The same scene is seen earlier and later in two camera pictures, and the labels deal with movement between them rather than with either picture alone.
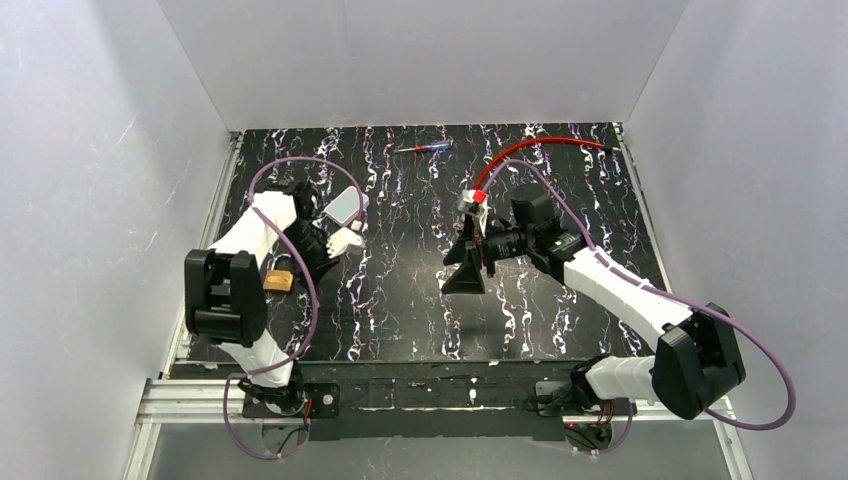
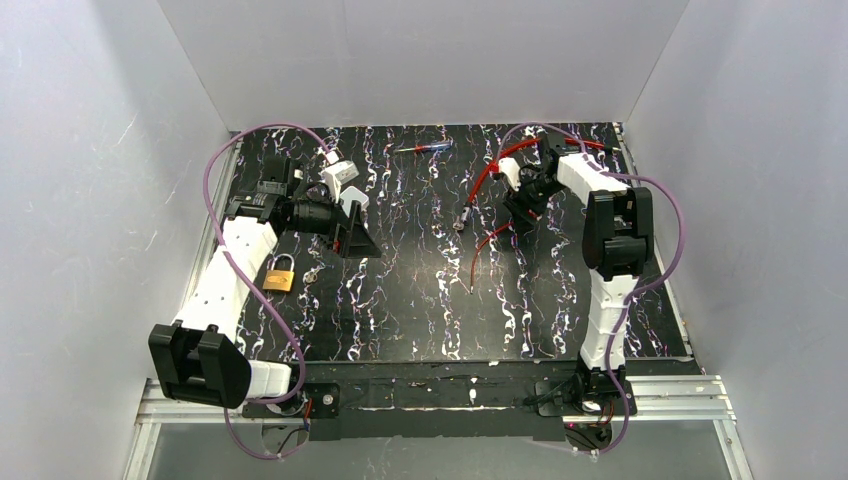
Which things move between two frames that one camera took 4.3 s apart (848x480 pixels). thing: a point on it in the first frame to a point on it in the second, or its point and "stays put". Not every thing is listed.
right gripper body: x=480 y=245 to x=526 y=196
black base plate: x=417 y=402 stays put
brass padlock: x=278 y=280 stays put
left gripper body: x=317 y=242 to x=342 y=226
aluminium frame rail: x=169 y=401 stays put
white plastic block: x=465 y=202 to x=510 y=167
